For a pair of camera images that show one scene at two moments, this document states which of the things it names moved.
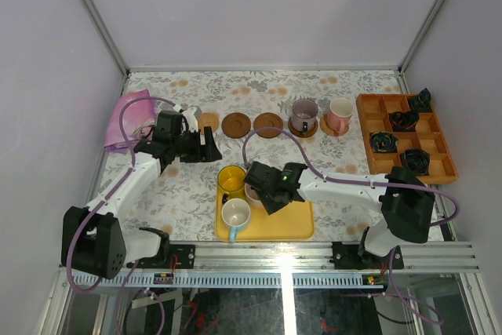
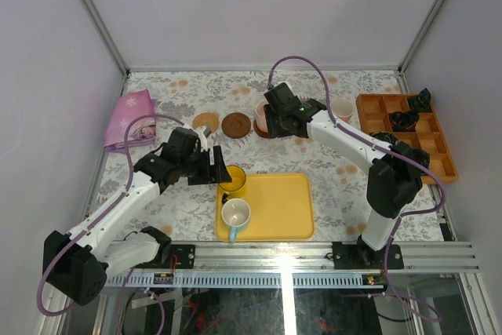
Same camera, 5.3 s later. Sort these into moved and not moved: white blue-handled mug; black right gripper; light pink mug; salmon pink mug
Moved: light pink mug; black right gripper
Not moved: white blue-handled mug; salmon pink mug
